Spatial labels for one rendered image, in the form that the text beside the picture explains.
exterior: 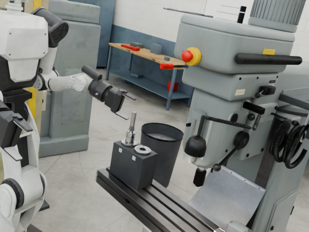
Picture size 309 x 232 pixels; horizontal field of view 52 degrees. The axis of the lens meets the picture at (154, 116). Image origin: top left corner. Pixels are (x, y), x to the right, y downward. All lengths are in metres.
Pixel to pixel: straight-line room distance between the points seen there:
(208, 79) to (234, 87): 0.11
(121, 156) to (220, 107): 0.70
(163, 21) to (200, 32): 6.36
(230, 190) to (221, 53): 0.91
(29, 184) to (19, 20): 0.70
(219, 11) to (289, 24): 5.13
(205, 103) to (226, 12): 5.24
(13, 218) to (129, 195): 0.54
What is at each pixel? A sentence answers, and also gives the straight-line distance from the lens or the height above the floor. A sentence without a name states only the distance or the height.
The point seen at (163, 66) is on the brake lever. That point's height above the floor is 1.70.
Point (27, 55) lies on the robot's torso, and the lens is 1.37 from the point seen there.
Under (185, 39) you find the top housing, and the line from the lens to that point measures 1.12.
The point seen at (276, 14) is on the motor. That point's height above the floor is 1.95.
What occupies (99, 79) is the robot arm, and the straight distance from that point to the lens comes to 1.46.
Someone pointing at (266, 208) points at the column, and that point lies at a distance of 1.77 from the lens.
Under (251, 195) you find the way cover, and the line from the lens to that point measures 1.72.
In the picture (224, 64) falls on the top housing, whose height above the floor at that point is 1.76.
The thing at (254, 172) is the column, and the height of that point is 1.20.
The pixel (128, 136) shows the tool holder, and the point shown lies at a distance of 1.69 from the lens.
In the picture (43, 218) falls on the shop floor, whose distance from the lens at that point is 3.05.
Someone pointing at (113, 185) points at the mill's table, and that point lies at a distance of 1.73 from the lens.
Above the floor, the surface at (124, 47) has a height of 0.88.
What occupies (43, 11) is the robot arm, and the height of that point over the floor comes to 1.78.
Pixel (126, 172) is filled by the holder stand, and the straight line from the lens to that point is 1.71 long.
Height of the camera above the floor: 1.90
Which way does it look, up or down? 19 degrees down
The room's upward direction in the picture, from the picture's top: 11 degrees clockwise
